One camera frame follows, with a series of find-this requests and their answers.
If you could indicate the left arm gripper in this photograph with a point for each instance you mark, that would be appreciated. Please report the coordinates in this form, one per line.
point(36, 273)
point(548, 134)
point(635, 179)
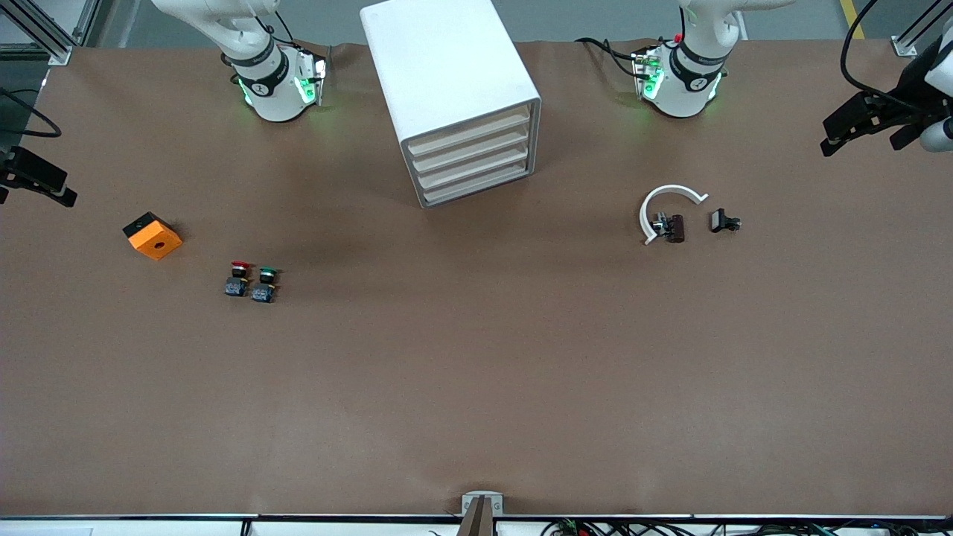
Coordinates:
point(896, 103)

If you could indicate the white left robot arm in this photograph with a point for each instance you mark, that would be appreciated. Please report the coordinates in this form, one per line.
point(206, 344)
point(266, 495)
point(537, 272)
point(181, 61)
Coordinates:
point(681, 97)

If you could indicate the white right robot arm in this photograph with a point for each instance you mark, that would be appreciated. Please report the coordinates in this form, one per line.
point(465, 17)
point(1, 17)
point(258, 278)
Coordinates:
point(275, 97)

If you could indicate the red push button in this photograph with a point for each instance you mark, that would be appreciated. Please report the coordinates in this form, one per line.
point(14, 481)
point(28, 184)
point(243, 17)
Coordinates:
point(237, 283)

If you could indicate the green push button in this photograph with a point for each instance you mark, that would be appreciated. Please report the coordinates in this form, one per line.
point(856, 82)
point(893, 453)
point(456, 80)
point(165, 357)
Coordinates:
point(263, 289)

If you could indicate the black small clip part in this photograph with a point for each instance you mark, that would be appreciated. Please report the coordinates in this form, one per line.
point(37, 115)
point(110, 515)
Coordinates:
point(721, 220)

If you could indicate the brown small contact block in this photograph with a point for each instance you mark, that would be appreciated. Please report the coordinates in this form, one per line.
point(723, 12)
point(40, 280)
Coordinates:
point(674, 228)

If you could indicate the white curved plastic piece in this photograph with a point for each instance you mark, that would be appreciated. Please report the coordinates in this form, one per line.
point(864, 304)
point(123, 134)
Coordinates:
point(655, 195)

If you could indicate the brown table cover sheet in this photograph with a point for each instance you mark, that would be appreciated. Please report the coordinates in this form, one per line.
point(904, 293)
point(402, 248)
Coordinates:
point(476, 372)

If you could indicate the aluminium frame profile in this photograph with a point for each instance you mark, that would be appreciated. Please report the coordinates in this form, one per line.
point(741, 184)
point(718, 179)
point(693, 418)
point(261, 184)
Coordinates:
point(56, 52)
point(903, 48)

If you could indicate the orange button enclosure box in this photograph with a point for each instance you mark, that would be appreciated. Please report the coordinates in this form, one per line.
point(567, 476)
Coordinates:
point(155, 240)

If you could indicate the white table edge rail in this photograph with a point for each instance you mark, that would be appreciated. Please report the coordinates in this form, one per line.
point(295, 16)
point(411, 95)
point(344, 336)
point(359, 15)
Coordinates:
point(149, 528)

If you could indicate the grey metal bracket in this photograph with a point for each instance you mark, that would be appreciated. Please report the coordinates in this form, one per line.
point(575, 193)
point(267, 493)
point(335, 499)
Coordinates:
point(482, 497)

